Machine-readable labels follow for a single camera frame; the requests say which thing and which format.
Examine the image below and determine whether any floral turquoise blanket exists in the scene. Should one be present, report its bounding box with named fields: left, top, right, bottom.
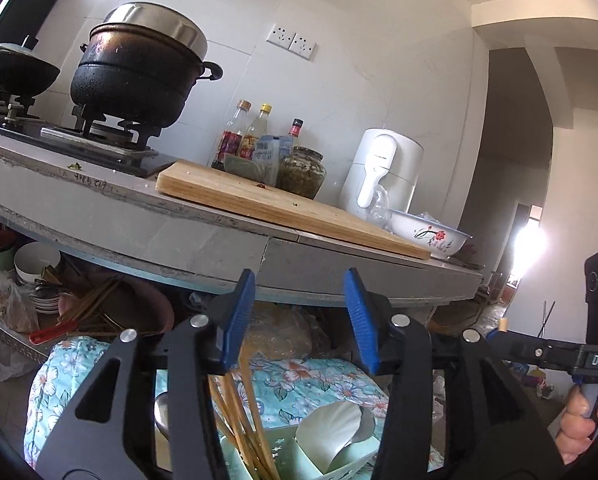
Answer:
left=24, top=336, right=445, bottom=471

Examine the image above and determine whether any floral enamel bowl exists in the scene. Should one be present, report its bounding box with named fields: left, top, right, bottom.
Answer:
left=388, top=209, right=472, bottom=260

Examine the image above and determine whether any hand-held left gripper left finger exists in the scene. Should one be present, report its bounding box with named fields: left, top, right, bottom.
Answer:
left=36, top=269, right=256, bottom=480

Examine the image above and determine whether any red handled utensil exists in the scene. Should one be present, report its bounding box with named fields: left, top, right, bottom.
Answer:
left=29, top=324, right=72, bottom=345

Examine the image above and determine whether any stack of white plates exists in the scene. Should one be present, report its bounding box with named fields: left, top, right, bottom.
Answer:
left=29, top=282, right=62, bottom=315

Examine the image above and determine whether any blue white packet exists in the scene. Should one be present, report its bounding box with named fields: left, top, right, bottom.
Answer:
left=253, top=135, right=294, bottom=166

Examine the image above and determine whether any green perforated utensil holder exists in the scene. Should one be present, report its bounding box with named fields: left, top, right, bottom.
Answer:
left=219, top=422, right=395, bottom=480

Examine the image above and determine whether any person's right hand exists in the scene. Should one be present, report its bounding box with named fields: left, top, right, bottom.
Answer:
left=554, top=385, right=598, bottom=466

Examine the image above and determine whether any black wok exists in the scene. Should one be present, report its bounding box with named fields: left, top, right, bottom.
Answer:
left=0, top=35, right=61, bottom=98

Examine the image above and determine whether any yellow bundle in plastic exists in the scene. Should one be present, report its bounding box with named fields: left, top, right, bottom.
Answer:
left=249, top=302, right=330, bottom=361

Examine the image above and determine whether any white plastic bag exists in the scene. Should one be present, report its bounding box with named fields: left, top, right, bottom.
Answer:
left=0, top=340, right=32, bottom=381

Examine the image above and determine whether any white electric kettle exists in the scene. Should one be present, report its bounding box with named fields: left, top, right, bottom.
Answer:
left=338, top=128, right=425, bottom=221

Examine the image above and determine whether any wooden cutting board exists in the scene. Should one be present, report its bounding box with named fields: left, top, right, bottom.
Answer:
left=155, top=158, right=432, bottom=261

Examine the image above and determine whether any brown cap sauce bottle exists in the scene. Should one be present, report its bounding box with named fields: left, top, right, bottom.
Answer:
left=212, top=100, right=252, bottom=168

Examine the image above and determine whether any red cap dark bottle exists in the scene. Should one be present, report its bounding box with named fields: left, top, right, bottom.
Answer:
left=286, top=118, right=305, bottom=153

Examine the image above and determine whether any plastic bag with contents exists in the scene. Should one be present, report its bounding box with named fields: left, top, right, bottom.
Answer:
left=0, top=280, right=40, bottom=333

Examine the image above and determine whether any beige rice paddle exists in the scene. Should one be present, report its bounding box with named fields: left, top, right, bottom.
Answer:
left=296, top=402, right=377, bottom=476

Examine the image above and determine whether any black cooking pot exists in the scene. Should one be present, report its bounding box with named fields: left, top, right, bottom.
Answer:
left=70, top=22, right=225, bottom=128

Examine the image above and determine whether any concrete kitchen counter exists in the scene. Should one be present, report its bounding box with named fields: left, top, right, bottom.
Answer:
left=0, top=125, right=485, bottom=311

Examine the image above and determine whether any glass pickle jar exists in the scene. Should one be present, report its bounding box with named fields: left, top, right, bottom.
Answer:
left=277, top=146, right=327, bottom=200

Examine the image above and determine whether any white bowl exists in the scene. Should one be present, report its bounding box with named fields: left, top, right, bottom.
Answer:
left=14, top=241, right=62, bottom=286

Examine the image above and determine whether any clear plastic bag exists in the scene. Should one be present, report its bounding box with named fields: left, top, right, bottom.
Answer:
left=368, top=184, right=397, bottom=228

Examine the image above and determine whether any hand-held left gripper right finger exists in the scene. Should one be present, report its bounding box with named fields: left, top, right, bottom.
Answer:
left=343, top=268, right=562, bottom=480

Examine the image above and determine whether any steel basin lid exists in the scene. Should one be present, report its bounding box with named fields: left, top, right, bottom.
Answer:
left=101, top=2, right=209, bottom=58

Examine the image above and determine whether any black gas stove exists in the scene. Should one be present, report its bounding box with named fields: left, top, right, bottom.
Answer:
left=0, top=92, right=180, bottom=178

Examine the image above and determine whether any bundle of chopsticks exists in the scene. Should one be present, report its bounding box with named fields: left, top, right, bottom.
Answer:
left=59, top=277, right=122, bottom=326

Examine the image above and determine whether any white wall socket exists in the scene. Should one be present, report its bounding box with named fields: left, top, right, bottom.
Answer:
left=289, top=32, right=317, bottom=61
left=266, top=22, right=297, bottom=51

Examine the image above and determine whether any yellow cap bottle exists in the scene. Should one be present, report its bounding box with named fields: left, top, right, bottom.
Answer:
left=239, top=103, right=273, bottom=161

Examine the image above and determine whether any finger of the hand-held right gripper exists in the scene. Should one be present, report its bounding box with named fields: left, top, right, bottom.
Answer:
left=489, top=330, right=580, bottom=376

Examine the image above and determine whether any pink plastic basin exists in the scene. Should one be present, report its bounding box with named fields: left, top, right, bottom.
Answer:
left=61, top=277, right=175, bottom=336

